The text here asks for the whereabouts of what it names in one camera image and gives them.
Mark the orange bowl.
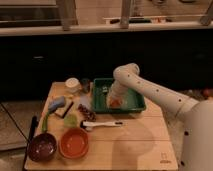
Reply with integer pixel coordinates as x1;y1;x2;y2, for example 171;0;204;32
59;127;89;159

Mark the white cup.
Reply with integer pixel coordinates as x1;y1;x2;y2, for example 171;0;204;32
65;77;80;93

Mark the black tool at table edge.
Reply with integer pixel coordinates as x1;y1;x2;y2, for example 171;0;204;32
22;116;38;171

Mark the green handled utensil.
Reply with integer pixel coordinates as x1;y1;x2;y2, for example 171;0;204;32
42;111;51;133

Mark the white handled brush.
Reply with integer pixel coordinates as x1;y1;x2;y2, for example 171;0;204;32
80;121;123;128

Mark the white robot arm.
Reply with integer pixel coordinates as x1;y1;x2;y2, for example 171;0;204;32
107;63;213;171

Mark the green plastic tray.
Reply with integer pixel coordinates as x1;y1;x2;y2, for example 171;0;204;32
92;78;146;114

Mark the wooden shelf ledge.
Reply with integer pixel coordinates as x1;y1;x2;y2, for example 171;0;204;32
0;21;213;36

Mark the dark purple bowl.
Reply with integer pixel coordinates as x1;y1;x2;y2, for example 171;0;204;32
27;133;57;162

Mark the light green small cup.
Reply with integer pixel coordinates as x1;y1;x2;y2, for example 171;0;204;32
64;115;77;128

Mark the red orange apple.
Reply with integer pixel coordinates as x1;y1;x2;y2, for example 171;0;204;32
110;100;122;108

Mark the bunch of dark grapes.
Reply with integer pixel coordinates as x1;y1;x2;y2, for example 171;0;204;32
78;104;96;122

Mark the black marker stick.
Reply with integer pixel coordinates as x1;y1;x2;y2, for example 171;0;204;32
62;102;74;118

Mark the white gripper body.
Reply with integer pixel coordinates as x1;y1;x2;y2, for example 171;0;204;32
107;81;127;108

